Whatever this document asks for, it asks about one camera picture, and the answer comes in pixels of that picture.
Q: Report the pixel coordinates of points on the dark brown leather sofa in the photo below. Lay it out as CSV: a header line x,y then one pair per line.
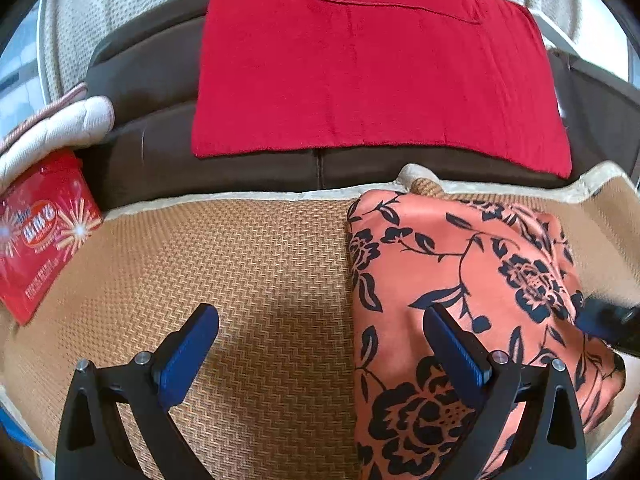
x,y
149,69

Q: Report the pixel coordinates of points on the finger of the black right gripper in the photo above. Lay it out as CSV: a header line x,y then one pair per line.
x,y
616,325

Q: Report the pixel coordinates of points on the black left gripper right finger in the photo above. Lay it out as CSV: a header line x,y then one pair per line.
x,y
549,442

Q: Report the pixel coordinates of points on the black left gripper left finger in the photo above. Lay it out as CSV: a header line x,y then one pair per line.
x,y
92,441

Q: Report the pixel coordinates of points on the orange floral garment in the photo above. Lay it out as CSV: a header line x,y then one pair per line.
x,y
505,273

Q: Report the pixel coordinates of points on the red folded cloth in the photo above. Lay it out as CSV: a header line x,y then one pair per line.
x,y
293,74

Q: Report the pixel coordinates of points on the red egg roll box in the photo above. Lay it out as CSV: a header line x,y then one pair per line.
x,y
47,214

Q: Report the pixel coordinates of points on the woven bamboo mat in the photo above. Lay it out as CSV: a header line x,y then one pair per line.
x,y
275,396

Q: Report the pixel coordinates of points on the white quilted cushion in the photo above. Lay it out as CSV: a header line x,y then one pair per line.
x,y
74,121

